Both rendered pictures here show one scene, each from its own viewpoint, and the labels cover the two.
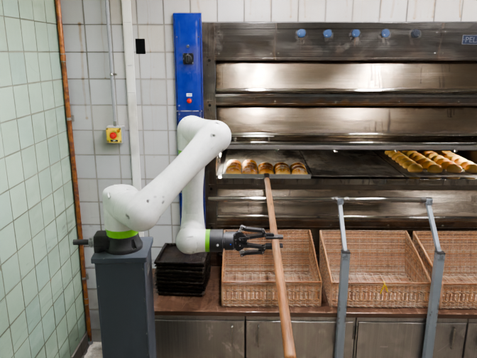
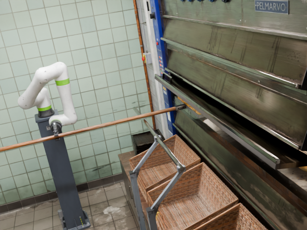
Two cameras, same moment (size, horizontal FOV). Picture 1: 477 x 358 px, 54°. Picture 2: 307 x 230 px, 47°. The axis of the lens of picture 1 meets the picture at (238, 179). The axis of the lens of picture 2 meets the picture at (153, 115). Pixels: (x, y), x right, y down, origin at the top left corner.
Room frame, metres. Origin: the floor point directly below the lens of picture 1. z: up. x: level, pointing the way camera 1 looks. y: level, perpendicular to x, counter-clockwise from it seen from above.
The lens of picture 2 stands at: (1.89, -2.76, 2.17)
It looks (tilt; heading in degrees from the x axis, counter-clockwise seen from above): 20 degrees down; 76
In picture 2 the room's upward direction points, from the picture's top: 9 degrees counter-clockwise
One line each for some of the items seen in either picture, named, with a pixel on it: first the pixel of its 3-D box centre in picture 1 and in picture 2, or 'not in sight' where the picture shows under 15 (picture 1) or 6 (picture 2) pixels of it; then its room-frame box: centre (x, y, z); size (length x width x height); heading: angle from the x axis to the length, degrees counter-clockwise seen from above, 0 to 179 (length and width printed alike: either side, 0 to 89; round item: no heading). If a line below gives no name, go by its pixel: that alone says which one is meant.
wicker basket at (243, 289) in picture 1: (268, 265); (163, 166); (2.54, -0.18, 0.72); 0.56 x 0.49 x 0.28; 90
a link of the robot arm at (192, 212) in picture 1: (192, 201); (67, 104); (1.90, 0.20, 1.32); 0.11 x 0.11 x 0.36; 89
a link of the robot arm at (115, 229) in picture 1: (122, 210); (40, 99); (1.69, 0.44, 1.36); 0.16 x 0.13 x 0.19; 39
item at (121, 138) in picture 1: (115, 134); (147, 58); (2.78, 0.74, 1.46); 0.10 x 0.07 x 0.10; 89
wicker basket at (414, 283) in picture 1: (370, 266); (189, 204); (2.53, -0.78, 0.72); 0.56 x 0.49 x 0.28; 89
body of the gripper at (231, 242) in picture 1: (236, 241); (56, 129); (1.77, 0.01, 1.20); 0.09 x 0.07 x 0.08; 89
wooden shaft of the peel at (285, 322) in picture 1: (273, 232); (69, 133); (1.86, -0.15, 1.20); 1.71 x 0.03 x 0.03; 179
